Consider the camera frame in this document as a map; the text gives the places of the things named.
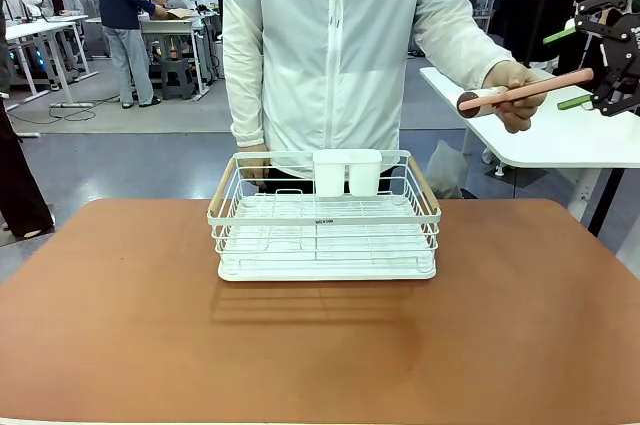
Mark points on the white plastic cutlery holder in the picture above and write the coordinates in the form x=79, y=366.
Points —
x=330, y=172

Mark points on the white side table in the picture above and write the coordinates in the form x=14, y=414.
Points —
x=550, y=145

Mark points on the standing person in navy top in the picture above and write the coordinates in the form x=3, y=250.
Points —
x=120, y=5

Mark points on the person's white jacket torso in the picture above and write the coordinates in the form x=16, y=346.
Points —
x=340, y=45

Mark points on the person in black coat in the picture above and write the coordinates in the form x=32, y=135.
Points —
x=545, y=0

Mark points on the person's right forearm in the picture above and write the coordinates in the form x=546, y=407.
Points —
x=242, y=95

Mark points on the white plastic drip tray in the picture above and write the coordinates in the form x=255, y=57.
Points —
x=325, y=272

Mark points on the white plastic bag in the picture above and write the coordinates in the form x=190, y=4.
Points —
x=447, y=170

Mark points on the brown cardboard box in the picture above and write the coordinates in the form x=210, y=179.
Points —
x=179, y=13

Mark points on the white background desk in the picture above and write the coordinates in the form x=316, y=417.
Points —
x=45, y=32

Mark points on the white floor power strip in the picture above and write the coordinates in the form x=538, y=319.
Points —
x=72, y=105

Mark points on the person's right hand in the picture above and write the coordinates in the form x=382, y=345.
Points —
x=254, y=165

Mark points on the person in black trousers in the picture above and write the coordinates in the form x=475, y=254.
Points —
x=17, y=170

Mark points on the person's left hand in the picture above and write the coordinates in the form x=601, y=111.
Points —
x=510, y=80

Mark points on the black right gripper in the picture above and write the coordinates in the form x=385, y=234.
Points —
x=625, y=47

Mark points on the white workbench with box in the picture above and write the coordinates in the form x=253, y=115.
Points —
x=175, y=40

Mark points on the person's left forearm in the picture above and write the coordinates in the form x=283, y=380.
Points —
x=460, y=40

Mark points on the grey plastic step stool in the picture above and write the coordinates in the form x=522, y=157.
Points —
x=176, y=77

